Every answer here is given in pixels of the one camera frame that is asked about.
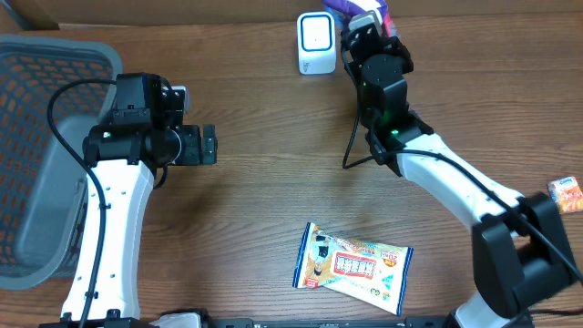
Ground yellow snack bag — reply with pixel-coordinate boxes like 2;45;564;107
292;222;414;316

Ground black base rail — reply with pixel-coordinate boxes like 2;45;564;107
159;309;456;328

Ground grey plastic shopping basket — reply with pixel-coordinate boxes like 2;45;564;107
1;35;123;291

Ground white barcode scanner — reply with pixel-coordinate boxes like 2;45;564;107
297;11;336;75

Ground small orange tissue pack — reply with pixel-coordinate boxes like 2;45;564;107
547;176;583;214

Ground red purple pad package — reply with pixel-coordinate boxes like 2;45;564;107
322;0;399;36

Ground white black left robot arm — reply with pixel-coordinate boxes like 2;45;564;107
46;73;218;327

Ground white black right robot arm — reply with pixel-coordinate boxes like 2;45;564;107
341;14;582;327

